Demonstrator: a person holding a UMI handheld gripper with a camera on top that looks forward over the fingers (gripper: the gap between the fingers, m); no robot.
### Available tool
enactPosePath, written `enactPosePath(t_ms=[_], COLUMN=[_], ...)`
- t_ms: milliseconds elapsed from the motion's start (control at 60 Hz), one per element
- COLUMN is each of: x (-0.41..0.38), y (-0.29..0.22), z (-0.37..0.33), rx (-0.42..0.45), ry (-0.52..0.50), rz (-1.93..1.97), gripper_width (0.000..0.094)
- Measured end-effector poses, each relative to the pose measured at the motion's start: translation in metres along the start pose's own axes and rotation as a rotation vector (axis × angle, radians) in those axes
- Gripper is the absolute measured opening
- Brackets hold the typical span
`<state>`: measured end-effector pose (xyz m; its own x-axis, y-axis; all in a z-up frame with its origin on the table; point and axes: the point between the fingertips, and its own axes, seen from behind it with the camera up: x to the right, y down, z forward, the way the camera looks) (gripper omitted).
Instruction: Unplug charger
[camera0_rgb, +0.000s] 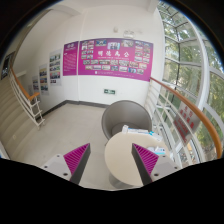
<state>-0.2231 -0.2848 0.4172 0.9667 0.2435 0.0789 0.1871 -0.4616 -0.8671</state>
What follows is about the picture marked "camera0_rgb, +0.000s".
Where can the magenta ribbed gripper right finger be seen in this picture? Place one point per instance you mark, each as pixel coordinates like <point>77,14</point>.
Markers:
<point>151,166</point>

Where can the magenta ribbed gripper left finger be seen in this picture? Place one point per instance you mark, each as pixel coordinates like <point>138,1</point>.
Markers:
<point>71,165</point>

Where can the white charger plug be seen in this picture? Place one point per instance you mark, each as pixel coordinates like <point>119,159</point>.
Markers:
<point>159,151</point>

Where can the round white table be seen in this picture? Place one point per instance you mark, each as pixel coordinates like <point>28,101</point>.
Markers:
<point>119,158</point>

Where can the white power strip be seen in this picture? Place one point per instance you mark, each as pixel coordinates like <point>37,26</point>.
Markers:
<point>127,129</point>

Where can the grey tub chair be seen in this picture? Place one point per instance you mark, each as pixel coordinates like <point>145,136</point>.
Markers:
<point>122,113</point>

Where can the red warning sign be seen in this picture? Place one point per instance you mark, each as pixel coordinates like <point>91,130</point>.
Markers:
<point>186,123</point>

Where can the wooden balcony handrail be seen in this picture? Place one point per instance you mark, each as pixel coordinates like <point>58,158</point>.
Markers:
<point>211,129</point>

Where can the green exit sign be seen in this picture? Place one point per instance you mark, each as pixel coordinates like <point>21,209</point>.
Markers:
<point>108,91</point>

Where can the staircase wooden handrail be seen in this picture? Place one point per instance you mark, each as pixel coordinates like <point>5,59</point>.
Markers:
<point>25,93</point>

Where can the white photo board middle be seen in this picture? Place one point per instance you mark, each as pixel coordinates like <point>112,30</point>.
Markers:
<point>43,78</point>

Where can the white photo board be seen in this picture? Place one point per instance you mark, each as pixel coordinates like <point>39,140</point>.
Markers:
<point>43,78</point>
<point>35,84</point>
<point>55,68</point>

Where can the white photo board left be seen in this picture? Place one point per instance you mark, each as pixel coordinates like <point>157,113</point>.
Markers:
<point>35,84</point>

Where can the large magenta photo poster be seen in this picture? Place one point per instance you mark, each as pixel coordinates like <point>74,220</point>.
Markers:
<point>116,57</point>

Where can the white photo board right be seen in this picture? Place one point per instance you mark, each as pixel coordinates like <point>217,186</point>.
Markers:
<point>55,68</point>

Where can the small magenta text poster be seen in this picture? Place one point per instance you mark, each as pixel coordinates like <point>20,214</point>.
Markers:
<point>70,54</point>

